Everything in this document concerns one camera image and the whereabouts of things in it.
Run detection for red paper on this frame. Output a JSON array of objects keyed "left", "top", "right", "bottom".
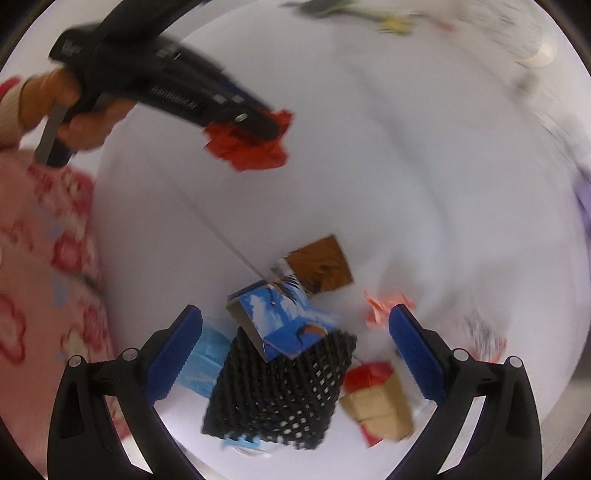
[{"left": 204, "top": 109, "right": 294, "bottom": 172}]

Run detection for blue face mask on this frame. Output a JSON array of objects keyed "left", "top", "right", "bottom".
[{"left": 176, "top": 317, "right": 271, "bottom": 458}]

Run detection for cream sleeve left forearm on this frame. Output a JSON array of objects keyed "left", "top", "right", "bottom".
[{"left": 0, "top": 77, "right": 27, "bottom": 149}]

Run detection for left hand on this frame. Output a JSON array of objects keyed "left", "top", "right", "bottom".
[{"left": 19, "top": 68, "right": 135, "bottom": 151}]

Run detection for red labelled plastic wrapper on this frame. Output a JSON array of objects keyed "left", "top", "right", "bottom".
[{"left": 463, "top": 308, "right": 507, "bottom": 363}]

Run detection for pink floral clothing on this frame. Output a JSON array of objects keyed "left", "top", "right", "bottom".
[{"left": 1, "top": 150, "right": 113, "bottom": 473}]

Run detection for brown cardboard piece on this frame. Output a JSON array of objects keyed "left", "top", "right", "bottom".
[{"left": 286, "top": 234, "right": 353, "bottom": 298}]

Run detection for yellow sticky notes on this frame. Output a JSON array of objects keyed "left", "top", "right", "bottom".
[{"left": 378, "top": 15, "right": 414, "bottom": 35}]

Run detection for pink crumpled paper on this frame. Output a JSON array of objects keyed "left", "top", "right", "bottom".
[{"left": 363, "top": 290, "right": 416, "bottom": 330}]

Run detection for blue printed carton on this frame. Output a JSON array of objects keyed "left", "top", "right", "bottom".
[{"left": 226, "top": 271, "right": 339, "bottom": 362}]

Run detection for black foam net sleeve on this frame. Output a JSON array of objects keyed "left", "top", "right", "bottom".
[{"left": 201, "top": 329, "right": 356, "bottom": 450}]

